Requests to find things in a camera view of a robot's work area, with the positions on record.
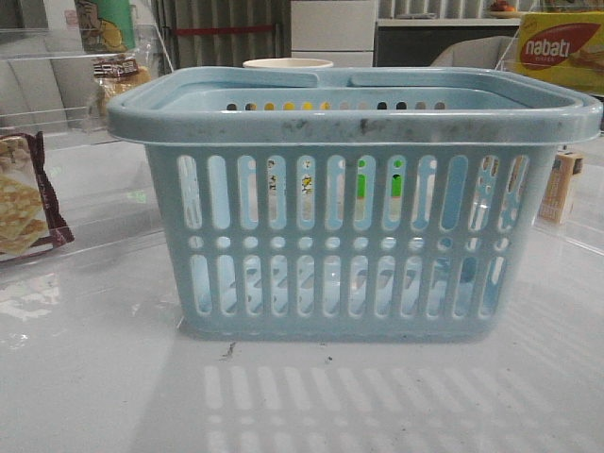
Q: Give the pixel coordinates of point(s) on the light blue plastic basket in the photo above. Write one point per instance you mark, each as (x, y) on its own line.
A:
(358, 204)

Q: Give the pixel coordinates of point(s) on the white paper cup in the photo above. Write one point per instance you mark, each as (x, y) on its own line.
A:
(288, 64)

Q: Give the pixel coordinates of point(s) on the white drawer cabinet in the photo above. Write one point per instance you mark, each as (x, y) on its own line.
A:
(342, 32)

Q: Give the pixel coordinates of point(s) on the clear acrylic left shelf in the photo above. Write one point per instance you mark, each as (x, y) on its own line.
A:
(103, 185)

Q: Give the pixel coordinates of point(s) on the small tan carton box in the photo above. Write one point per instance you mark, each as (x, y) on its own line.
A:
(558, 199)

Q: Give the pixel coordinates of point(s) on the brown cracker snack packet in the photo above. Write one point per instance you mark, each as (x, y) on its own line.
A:
(31, 222)

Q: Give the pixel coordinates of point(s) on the green yellow cartoon package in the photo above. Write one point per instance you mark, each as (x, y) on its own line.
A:
(105, 26)

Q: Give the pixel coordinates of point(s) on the yellow nabati wafer box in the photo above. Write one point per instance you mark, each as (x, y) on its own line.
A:
(565, 49)

